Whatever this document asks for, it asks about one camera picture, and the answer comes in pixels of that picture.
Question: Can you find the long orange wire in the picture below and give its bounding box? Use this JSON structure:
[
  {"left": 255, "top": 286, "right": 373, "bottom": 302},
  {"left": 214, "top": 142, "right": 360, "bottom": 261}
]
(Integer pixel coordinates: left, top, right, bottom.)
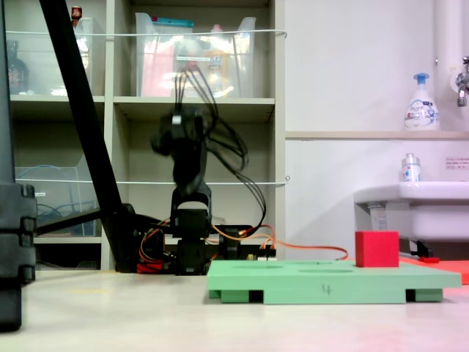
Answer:
[{"left": 210, "top": 223, "right": 350, "bottom": 262}]

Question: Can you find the white sink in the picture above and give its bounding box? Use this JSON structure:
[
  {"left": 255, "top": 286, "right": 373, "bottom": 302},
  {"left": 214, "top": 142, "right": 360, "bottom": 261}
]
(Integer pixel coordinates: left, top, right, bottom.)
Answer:
[{"left": 352, "top": 180, "right": 469, "bottom": 258}]

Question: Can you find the long black cable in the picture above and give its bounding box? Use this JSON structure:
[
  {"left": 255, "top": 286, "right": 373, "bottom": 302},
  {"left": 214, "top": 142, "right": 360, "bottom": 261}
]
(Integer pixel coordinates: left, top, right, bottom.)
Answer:
[{"left": 234, "top": 166, "right": 267, "bottom": 236}]

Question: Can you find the dark glass bottle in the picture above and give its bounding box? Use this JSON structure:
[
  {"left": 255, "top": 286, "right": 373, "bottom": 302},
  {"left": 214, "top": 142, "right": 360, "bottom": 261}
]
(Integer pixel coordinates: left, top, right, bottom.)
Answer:
[{"left": 6, "top": 39, "right": 31, "bottom": 96}]

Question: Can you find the green shape sorter board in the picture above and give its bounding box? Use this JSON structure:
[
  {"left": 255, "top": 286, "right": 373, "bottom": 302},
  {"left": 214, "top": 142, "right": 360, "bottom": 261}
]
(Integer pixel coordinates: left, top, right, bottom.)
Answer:
[{"left": 207, "top": 259, "right": 462, "bottom": 305}]

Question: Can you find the black table clamp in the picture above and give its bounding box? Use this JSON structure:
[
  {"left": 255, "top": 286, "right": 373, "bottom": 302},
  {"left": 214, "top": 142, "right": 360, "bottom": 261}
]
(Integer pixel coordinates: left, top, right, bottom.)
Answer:
[{"left": 218, "top": 224, "right": 255, "bottom": 263}]

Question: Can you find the beige shelf unit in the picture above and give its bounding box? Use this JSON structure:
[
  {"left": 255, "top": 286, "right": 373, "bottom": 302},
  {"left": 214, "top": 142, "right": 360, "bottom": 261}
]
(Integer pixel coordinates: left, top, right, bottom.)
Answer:
[{"left": 0, "top": 0, "right": 287, "bottom": 272}]

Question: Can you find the black tripod leg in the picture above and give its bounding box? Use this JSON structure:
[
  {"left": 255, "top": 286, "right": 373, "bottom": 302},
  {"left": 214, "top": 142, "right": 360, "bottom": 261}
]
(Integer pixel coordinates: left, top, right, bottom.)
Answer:
[
  {"left": 38, "top": 0, "right": 128, "bottom": 273},
  {"left": 0, "top": 0, "right": 16, "bottom": 184}
]

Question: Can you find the white wall label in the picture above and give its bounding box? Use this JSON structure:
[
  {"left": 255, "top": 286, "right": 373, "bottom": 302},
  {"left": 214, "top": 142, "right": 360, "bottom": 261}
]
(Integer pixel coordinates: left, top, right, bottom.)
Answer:
[{"left": 445, "top": 156, "right": 469, "bottom": 171}]

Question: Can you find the circuit board with wires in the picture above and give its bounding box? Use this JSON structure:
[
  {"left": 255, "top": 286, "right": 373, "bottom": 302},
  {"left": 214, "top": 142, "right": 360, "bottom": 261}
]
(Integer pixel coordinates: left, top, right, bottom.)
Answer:
[{"left": 245, "top": 242, "right": 278, "bottom": 263}]

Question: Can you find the large clear plastic bin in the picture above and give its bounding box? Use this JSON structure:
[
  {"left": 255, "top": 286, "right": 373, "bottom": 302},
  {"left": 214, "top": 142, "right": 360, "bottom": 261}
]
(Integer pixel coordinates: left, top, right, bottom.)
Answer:
[{"left": 134, "top": 12, "right": 258, "bottom": 99}]

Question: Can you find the red orange wire bundle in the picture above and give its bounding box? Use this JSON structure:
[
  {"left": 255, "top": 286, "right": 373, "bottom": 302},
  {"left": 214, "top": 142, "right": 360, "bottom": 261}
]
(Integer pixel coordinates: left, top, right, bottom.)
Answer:
[{"left": 136, "top": 219, "right": 177, "bottom": 274}]

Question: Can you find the clear bin with cables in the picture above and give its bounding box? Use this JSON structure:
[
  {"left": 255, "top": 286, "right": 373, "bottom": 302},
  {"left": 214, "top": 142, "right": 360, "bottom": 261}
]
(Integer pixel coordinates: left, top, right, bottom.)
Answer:
[{"left": 14, "top": 153, "right": 103, "bottom": 238}]

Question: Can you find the white shelf guard wire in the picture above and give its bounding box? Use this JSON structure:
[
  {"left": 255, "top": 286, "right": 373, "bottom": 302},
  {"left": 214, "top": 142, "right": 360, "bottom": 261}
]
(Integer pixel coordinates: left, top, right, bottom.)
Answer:
[
  {"left": 4, "top": 28, "right": 288, "bottom": 39},
  {"left": 14, "top": 175, "right": 292, "bottom": 186}
]

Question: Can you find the red square block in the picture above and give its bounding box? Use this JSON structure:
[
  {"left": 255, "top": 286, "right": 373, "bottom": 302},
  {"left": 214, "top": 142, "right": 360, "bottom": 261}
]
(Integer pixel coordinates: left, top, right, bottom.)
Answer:
[{"left": 354, "top": 230, "right": 400, "bottom": 268}]

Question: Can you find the thin black tripod brace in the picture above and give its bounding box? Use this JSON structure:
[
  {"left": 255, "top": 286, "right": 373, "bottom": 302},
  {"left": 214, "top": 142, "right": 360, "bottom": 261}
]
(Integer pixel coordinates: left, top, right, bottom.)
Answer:
[{"left": 34, "top": 208, "right": 103, "bottom": 236}]

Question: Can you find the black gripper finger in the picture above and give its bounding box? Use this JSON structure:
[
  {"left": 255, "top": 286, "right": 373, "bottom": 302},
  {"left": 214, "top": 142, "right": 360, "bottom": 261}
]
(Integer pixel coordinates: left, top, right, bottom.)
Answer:
[
  {"left": 150, "top": 125, "right": 175, "bottom": 157},
  {"left": 174, "top": 144, "right": 207, "bottom": 197}
]

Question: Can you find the white soap pump bottle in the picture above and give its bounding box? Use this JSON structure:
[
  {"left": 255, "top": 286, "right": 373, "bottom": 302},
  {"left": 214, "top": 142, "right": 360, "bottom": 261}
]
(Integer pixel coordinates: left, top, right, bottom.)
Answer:
[{"left": 402, "top": 72, "right": 441, "bottom": 132}]

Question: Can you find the notched black stack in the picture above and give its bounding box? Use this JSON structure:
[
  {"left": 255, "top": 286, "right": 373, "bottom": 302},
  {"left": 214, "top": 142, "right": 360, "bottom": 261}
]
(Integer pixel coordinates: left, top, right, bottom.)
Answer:
[{"left": 0, "top": 182, "right": 38, "bottom": 333}]

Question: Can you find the small clear sanitizer bottle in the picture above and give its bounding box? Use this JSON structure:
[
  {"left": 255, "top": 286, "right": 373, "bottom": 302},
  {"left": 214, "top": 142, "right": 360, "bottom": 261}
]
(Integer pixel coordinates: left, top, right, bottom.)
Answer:
[{"left": 398, "top": 153, "right": 423, "bottom": 183}]

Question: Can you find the black motor wire bundle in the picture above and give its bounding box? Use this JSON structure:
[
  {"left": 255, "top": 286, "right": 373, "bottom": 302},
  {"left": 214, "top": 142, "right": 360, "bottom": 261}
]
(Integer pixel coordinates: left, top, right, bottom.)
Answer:
[{"left": 173, "top": 61, "right": 251, "bottom": 175}]

